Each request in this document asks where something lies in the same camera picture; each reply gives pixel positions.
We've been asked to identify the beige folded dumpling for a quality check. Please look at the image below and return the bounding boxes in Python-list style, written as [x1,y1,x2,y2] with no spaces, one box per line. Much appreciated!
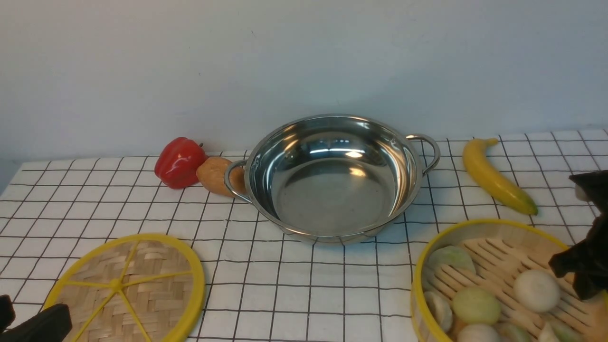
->
[423,291,453,333]

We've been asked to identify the white checkered tablecloth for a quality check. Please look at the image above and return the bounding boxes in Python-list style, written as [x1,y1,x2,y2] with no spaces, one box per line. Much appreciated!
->
[0,129,608,342]

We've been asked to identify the pale green round bun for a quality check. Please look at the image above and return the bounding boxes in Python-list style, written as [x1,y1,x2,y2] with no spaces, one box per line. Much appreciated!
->
[452,286,501,325]

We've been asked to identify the brown potato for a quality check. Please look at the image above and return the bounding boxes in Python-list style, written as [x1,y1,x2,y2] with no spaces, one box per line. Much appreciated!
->
[196,156,246,197]

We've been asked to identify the red bell pepper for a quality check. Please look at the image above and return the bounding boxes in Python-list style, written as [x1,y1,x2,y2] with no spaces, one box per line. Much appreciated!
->
[154,137,209,189]

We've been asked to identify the white bun front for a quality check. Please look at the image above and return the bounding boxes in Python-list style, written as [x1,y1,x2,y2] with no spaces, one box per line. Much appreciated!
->
[456,324,501,342]

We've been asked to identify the bamboo steamer basket yellow rim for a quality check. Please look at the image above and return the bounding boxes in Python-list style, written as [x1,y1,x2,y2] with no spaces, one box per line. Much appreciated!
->
[411,218,608,342]

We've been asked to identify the woven bamboo steamer lid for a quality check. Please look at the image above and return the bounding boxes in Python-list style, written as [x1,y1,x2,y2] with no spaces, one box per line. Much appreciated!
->
[43,233,206,342]

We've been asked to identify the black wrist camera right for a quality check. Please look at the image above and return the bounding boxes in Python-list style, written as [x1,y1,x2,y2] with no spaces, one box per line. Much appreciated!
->
[569,170,608,214]

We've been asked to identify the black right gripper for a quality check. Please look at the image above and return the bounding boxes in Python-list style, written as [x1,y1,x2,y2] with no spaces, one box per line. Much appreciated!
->
[549,223,608,301]

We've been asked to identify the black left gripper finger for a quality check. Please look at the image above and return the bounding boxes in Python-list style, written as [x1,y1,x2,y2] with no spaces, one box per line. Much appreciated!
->
[0,294,72,342]

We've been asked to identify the white round bun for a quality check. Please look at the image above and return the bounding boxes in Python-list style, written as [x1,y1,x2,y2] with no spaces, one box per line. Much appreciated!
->
[513,270,561,314]

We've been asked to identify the green leaf dumpling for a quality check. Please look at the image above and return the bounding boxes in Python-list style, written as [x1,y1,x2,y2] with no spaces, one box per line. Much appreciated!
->
[427,245,477,274]

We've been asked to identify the yellow banana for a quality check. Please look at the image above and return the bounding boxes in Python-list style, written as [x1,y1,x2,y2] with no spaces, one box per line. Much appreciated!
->
[462,138,539,216]

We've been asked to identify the stainless steel two-handled pot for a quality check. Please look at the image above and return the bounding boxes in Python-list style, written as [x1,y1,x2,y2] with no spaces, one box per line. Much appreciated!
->
[224,114,441,246]

